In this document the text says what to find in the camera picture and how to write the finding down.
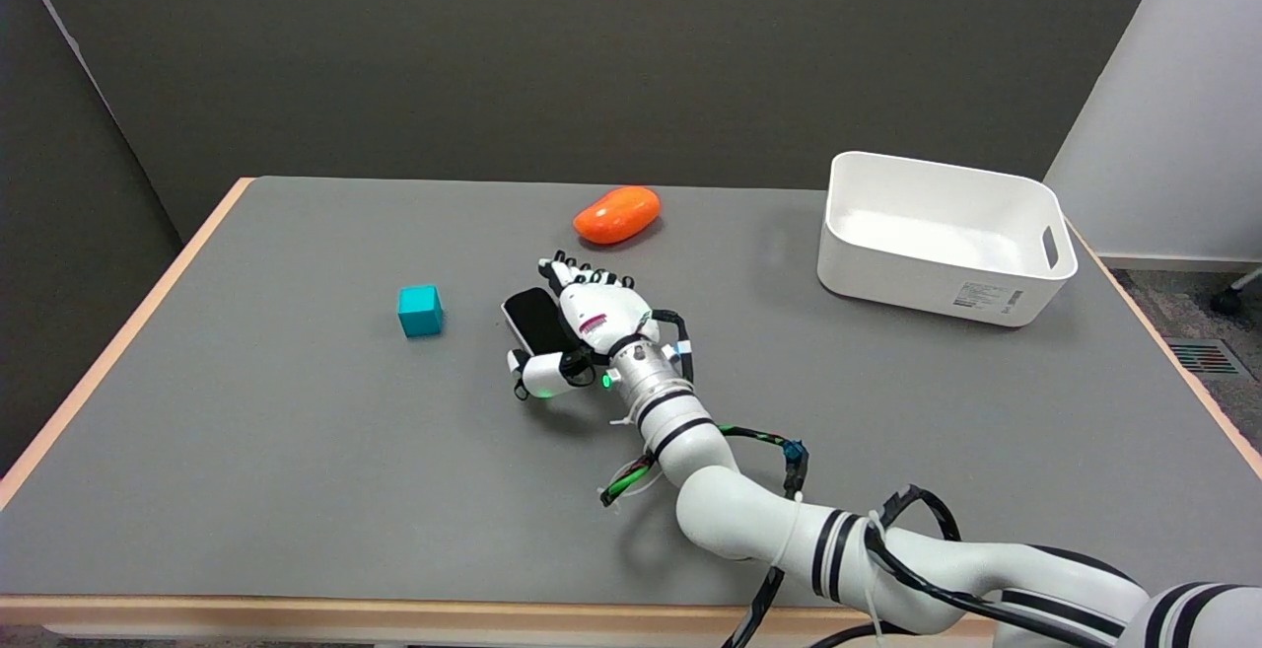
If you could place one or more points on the floor vent grate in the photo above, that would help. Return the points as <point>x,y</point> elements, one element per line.
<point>1205,357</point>

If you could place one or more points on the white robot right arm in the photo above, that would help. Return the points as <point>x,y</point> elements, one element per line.
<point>749,520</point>

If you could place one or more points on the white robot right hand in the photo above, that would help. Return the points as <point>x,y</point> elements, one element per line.
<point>606,313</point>

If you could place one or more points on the orange mango toy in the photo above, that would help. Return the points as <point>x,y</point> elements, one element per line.
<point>616,215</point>

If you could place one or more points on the blue cube block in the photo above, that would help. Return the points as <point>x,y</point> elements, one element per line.
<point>419,311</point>

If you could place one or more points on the gray table mat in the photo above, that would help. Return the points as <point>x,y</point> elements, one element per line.
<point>296,451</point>

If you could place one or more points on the white plastic storage bin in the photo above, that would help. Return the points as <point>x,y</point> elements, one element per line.
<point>937,244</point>

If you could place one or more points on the black chair caster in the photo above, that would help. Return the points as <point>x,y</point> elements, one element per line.
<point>1227,300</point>

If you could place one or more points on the black and white phone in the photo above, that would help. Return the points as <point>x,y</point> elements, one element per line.
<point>537,321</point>

